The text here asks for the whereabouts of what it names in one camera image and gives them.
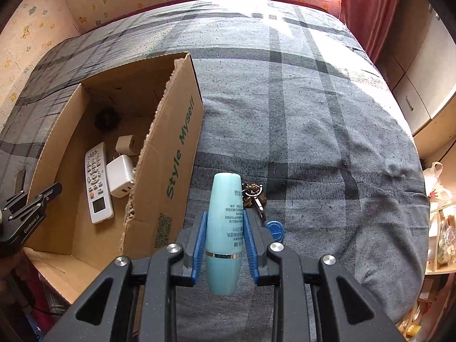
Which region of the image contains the teal cosmetic bottle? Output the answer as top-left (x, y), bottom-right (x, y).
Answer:
top-left (205, 173), bottom-right (243, 296)

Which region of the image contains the brass keychain with keys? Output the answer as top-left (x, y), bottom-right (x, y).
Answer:
top-left (242, 182), bottom-right (267, 223)

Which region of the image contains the brown cardboard box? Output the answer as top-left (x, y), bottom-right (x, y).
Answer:
top-left (25, 52), bottom-right (204, 303)

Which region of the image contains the blue round key tag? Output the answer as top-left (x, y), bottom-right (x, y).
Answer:
top-left (265, 220), bottom-right (285, 243)

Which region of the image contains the white remote control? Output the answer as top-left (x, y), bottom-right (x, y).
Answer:
top-left (84, 142), bottom-right (114, 224)

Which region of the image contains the large white charger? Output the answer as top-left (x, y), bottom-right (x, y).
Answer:
top-left (107, 154), bottom-right (134, 198)

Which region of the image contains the small white charger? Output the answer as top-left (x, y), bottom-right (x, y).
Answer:
top-left (115, 134), bottom-right (138, 156)

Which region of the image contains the black round object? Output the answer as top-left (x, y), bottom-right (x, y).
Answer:
top-left (94, 107), bottom-right (121, 132)

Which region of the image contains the grey plaid bed sheet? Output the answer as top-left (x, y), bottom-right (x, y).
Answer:
top-left (1, 0), bottom-right (430, 341)

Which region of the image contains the wooden shelf with items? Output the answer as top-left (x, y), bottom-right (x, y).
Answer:
top-left (396, 202), bottom-right (455, 341)

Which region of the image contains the white plastic bag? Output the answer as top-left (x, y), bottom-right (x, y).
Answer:
top-left (424, 161), bottom-right (453, 201)

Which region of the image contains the cream wardrobe cabinet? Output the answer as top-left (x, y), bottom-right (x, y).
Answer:
top-left (376, 0), bottom-right (455, 158)

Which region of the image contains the red curtain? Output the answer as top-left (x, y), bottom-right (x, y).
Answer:
top-left (339, 0), bottom-right (400, 62)

